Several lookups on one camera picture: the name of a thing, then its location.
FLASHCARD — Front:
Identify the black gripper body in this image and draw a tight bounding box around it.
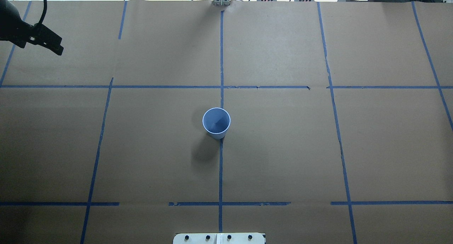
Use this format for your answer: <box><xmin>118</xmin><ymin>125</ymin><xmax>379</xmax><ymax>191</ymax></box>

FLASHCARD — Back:
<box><xmin>0</xmin><ymin>0</ymin><xmax>32</xmax><ymax>48</ymax></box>

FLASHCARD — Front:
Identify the blue ribbed paper cup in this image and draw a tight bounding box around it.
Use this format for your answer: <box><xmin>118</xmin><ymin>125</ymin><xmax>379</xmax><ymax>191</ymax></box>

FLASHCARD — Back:
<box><xmin>202</xmin><ymin>108</ymin><xmax>231</xmax><ymax>140</ymax></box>

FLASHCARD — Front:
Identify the blue tape strip lengthwise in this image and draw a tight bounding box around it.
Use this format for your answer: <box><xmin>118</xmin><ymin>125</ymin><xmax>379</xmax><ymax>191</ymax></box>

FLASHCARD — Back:
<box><xmin>218</xmin><ymin>10</ymin><xmax>225</xmax><ymax>233</ymax></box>

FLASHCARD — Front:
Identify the blue tape strip crosswise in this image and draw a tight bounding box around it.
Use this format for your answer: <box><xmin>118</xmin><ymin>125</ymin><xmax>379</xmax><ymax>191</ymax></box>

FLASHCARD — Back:
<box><xmin>2</xmin><ymin>85</ymin><xmax>453</xmax><ymax>90</ymax></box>

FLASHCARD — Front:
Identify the white plate with black knobs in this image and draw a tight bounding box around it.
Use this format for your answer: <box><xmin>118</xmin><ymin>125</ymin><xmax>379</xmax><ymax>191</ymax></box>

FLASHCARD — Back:
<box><xmin>173</xmin><ymin>232</ymin><xmax>266</xmax><ymax>244</ymax></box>

